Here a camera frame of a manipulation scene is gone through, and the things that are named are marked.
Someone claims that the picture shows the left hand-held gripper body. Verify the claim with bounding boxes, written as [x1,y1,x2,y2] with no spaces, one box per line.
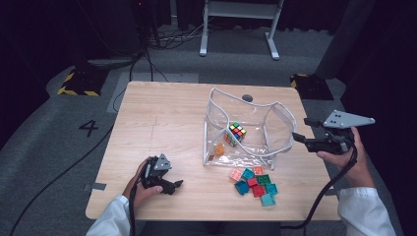
[141,152,173,191]

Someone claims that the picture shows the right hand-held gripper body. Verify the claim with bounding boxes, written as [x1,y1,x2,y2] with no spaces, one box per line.
[307,109,377,156]

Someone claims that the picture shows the clear plastic bag white trim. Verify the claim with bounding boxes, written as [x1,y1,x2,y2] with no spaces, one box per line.
[202,88,298,171]

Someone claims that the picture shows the green toy block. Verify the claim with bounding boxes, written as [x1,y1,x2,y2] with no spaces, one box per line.
[256,173,272,186]

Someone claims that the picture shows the pink toy block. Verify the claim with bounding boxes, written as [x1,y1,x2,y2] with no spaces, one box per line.
[228,167,244,183]

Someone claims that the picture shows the multicoloured puzzle cube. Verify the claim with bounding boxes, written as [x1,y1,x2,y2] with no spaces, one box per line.
[223,121,248,148]

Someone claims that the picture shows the blue toy block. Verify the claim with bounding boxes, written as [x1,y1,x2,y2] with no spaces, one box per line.
[233,179,251,197]

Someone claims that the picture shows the light teal toy block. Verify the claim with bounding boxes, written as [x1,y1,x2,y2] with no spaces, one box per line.
[260,193,277,207]

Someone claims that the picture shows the person's left hand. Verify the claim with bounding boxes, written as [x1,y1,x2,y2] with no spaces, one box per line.
[122,158,164,209]

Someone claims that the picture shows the person's right hand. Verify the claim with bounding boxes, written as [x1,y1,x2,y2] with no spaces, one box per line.
[316,127,377,190]

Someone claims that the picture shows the black yellow striped floor base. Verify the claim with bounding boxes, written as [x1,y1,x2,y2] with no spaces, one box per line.
[289,73,334,101]
[57,67,109,97]

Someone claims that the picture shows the person's dark trousers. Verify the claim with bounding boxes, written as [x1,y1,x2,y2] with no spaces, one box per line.
[141,221,281,236]

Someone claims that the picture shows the grey tape piece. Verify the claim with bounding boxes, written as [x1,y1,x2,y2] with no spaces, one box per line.
[83,182,107,192]

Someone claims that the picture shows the grey column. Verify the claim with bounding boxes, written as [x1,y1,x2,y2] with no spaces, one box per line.
[314,0,377,80]

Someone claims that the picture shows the dark equipment stand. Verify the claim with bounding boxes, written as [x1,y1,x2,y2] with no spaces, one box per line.
[77,0,149,72]

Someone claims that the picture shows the white metal stand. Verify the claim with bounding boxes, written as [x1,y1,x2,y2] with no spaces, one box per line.
[199,0,285,61]

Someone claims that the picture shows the left hand-held gripper black cable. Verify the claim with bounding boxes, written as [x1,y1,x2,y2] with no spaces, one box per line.
[128,183,139,236]

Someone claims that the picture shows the hand-held gripper black cable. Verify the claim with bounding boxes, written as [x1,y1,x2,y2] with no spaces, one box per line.
[279,141,359,236]
[128,183,139,236]

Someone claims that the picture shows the right hand-held gripper black cable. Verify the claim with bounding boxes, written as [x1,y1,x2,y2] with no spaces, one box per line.
[279,141,359,236]

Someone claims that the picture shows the long black floor cable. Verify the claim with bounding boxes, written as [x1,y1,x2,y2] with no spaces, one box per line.
[8,124,115,236]

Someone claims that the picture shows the bundle of floor cables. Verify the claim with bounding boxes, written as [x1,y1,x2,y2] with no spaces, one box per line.
[147,19,210,50]

